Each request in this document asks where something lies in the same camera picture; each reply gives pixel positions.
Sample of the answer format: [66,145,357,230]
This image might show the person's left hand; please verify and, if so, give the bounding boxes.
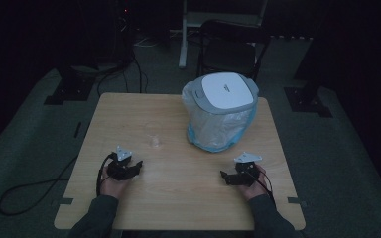
[99,164,133,200]

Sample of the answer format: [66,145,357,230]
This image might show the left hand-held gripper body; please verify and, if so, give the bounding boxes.
[107,145,137,181]

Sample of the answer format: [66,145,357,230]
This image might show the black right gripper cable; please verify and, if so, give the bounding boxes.
[248,170,277,208]

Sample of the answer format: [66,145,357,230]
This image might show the small clear plastic piece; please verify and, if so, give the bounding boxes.
[148,133,163,149]

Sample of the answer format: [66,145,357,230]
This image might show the dark equipment with red light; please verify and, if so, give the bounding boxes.
[111,0,137,68]

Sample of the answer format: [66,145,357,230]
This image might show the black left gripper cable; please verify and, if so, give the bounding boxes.
[95,152,117,198]

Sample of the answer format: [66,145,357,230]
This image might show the grey tape strip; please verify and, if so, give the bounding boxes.
[51,196,74,208]
[287,196,308,208]

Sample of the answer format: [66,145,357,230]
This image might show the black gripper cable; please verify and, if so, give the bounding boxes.
[95,152,117,198]
[248,170,277,208]

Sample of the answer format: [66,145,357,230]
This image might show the black hanging cables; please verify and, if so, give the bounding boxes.
[96,54,149,96]

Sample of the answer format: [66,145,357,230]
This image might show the black folding chair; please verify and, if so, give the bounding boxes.
[195,19,273,82]

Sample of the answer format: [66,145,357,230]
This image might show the long black floor cable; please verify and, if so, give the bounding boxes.
[0,155,79,217]

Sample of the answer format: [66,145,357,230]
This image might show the white bin with plastic bag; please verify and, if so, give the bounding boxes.
[181,78,259,154]

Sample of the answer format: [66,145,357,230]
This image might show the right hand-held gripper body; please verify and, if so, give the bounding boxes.
[231,151,263,186]

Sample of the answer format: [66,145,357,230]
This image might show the person's right hand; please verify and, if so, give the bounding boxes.
[239,164,270,201]

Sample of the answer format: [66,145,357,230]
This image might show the black stand base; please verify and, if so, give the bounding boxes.
[283,86,333,119]
[43,64,97,106]

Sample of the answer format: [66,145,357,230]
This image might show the grey bin with white lid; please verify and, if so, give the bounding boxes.
[190,71,260,116]

